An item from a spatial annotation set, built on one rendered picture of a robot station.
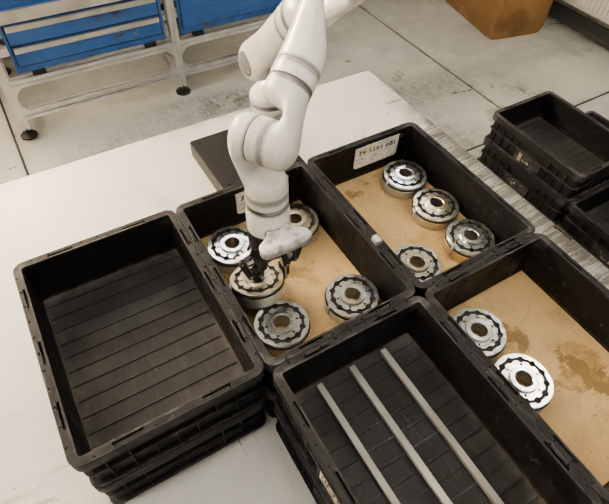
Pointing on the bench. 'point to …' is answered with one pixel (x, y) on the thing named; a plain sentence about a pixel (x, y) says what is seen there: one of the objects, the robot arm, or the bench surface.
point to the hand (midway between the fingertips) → (271, 275)
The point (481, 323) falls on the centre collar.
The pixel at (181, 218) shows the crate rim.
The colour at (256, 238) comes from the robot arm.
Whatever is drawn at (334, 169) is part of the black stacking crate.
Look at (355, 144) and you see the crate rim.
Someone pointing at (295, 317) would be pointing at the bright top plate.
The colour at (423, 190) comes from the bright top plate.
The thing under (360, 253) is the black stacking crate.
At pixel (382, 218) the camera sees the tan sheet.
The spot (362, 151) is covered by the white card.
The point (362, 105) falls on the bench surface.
